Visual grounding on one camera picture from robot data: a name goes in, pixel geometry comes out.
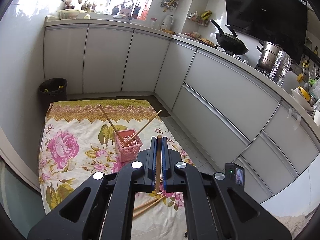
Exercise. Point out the pink perforated utensil holder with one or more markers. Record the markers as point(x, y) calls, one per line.
point(127, 149)

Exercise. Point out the bananas on shelf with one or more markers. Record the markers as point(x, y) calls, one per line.
point(205, 15)

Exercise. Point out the black range hood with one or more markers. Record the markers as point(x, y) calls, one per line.
point(282, 22)

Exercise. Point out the small camera display module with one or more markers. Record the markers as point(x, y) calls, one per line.
point(235, 173)

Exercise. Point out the wooden chopstick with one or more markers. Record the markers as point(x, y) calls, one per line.
point(158, 163)
point(144, 127)
point(149, 203)
point(139, 212)
point(112, 125)

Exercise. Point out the green basin on counter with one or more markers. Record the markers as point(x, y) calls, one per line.
point(67, 14)

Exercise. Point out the stainless steel steamer pot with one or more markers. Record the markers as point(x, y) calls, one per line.
point(269, 52)

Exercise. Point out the black wok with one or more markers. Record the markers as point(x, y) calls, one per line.
point(229, 42)

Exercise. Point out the yellow bowl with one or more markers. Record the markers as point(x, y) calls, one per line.
point(304, 93)

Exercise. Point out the floral table cloth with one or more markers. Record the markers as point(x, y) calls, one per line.
point(78, 141)

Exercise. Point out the white electric kettle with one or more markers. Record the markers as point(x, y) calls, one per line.
point(167, 22)

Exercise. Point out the white bowl on counter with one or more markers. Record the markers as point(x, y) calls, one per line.
point(301, 100)

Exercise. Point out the black trash bin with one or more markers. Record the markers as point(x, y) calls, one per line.
point(52, 90)

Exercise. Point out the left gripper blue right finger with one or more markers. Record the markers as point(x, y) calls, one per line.
point(166, 167)

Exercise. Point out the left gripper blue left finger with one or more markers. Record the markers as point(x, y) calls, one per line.
point(152, 156)

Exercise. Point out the clear plastic pitcher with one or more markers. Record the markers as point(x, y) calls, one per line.
point(280, 67)

